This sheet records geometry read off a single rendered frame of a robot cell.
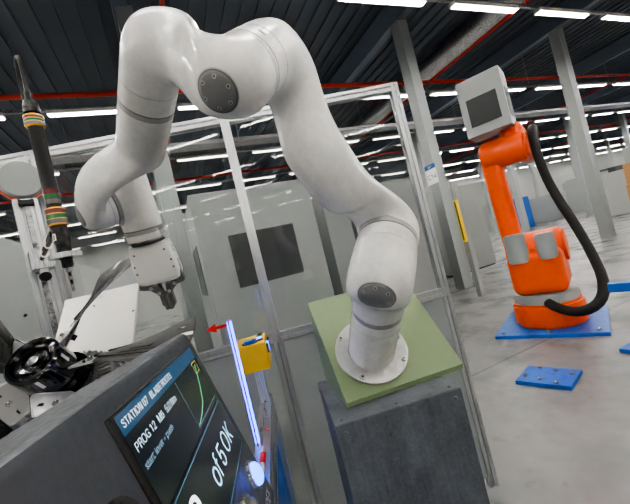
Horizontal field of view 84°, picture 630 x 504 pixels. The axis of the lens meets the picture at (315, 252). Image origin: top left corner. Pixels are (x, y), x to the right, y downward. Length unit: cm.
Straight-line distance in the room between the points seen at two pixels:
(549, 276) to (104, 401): 412
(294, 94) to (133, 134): 29
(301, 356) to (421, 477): 90
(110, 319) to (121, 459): 121
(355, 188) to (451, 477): 69
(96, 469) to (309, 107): 50
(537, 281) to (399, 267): 367
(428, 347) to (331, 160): 62
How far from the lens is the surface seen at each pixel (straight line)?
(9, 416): 114
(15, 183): 183
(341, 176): 57
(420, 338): 102
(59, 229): 107
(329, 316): 103
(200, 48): 50
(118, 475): 21
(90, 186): 78
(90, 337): 141
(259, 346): 118
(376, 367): 93
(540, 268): 420
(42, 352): 107
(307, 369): 172
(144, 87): 65
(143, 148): 72
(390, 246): 61
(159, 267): 89
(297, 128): 57
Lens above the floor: 130
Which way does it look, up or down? 1 degrees up
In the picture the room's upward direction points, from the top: 14 degrees counter-clockwise
